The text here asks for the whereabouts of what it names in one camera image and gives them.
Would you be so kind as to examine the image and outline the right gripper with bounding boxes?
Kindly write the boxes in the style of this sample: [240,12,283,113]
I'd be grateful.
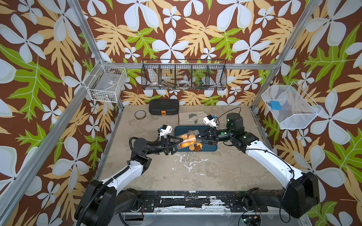
[197,128,236,147]

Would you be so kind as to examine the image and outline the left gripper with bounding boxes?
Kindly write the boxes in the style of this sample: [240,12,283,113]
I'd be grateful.
[144,136,183,157]

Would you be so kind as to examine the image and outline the clear jar orange cookies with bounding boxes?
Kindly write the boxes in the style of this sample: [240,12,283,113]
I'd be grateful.
[176,130,201,149]

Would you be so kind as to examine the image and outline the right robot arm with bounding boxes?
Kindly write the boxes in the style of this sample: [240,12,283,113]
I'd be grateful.
[196,113,320,218]

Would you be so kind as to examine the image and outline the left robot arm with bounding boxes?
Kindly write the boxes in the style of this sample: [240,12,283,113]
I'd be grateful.
[74,135,185,226]

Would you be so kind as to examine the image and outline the brown star cookie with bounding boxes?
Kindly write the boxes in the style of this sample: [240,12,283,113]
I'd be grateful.
[194,143,203,152]

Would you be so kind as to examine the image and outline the teal plastic tray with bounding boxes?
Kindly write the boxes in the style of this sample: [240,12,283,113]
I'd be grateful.
[173,125,218,152]

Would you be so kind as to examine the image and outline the black tool case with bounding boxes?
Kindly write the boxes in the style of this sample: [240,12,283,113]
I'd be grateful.
[149,99,180,116]

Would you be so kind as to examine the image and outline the brown tape roll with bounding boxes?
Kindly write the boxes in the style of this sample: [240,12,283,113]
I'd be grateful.
[134,110,147,120]

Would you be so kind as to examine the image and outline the blue object in basket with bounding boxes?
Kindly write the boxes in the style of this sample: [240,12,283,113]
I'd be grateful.
[269,100,282,111]

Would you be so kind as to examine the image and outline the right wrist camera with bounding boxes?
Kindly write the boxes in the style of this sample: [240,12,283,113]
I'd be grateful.
[203,115,218,128]

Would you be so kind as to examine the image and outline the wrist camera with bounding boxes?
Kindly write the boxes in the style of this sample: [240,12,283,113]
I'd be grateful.
[203,115,218,128]
[159,125,172,138]

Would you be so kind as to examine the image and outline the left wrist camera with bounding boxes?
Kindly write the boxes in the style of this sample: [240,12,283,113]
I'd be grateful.
[159,125,172,138]

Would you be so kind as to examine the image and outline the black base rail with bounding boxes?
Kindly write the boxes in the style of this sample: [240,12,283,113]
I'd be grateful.
[118,190,269,213]

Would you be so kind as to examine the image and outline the black wire basket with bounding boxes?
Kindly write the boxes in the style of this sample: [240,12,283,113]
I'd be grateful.
[140,59,228,90]

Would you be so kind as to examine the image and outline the white wire basket right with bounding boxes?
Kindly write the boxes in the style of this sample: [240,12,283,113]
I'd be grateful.
[261,82,322,130]

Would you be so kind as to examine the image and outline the white wire basket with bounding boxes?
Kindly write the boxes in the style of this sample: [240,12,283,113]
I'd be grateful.
[261,82,322,130]
[84,61,128,103]

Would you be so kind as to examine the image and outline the white wire basket left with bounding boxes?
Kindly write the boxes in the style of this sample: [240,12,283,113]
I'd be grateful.
[84,61,128,103]

